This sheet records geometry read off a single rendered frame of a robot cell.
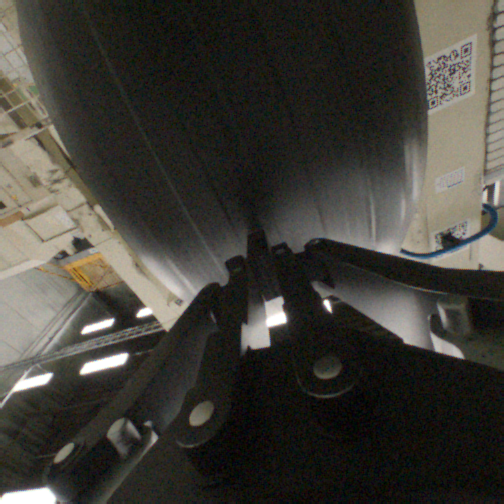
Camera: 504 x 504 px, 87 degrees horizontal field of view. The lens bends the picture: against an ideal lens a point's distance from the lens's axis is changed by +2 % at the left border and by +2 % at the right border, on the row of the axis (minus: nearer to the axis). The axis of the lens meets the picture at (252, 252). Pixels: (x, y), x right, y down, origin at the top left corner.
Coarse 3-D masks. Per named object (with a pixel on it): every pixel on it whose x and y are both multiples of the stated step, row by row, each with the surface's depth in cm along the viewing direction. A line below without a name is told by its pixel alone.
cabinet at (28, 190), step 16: (0, 160) 339; (16, 160) 358; (0, 176) 348; (16, 176) 351; (32, 176) 372; (0, 192) 361; (16, 192) 360; (32, 192) 365; (48, 192) 388; (0, 208) 373; (16, 208) 374
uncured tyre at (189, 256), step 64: (64, 0) 18; (128, 0) 17; (192, 0) 17; (256, 0) 17; (320, 0) 17; (384, 0) 17; (64, 64) 18; (128, 64) 18; (192, 64) 17; (256, 64) 17; (320, 64) 18; (384, 64) 18; (64, 128) 21; (128, 128) 18; (192, 128) 18; (256, 128) 19; (320, 128) 19; (384, 128) 20; (128, 192) 20; (192, 192) 20; (256, 192) 21; (320, 192) 21; (384, 192) 22; (192, 256) 23
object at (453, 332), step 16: (448, 304) 6; (464, 304) 6; (432, 320) 7; (448, 320) 6; (464, 320) 6; (432, 336) 6; (448, 336) 6; (464, 336) 6; (480, 336) 6; (496, 336) 6; (448, 352) 6; (464, 352) 6; (480, 352) 5; (496, 352) 5
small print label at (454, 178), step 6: (462, 168) 45; (450, 174) 45; (456, 174) 45; (462, 174) 45; (438, 180) 45; (444, 180) 46; (450, 180) 46; (456, 180) 46; (462, 180) 46; (438, 186) 46; (444, 186) 46; (450, 186) 46; (438, 192) 47
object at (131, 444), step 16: (112, 432) 7; (128, 432) 7; (144, 432) 7; (128, 448) 7; (144, 448) 7; (112, 464) 7; (128, 464) 7; (96, 480) 7; (112, 480) 6; (80, 496) 6; (96, 496) 6
